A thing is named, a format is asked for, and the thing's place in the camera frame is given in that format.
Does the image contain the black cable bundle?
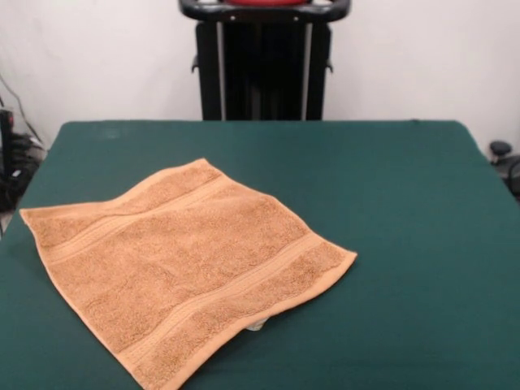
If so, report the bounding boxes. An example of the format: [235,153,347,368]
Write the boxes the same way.
[0,132,46,213]

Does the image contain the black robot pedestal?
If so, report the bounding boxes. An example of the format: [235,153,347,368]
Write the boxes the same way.
[178,0,350,122]

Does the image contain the dark green tablecloth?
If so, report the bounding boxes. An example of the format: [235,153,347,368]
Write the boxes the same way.
[0,119,520,390]

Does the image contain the red robot base ring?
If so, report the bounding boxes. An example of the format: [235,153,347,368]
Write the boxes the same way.
[222,0,310,7]

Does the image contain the grey wall cable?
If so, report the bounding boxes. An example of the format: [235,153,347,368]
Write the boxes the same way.
[0,75,44,145]

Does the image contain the black electronics box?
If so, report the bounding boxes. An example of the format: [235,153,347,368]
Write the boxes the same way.
[0,107,16,182]

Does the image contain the orange terry towel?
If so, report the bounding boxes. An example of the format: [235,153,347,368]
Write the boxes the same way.
[19,158,358,390]

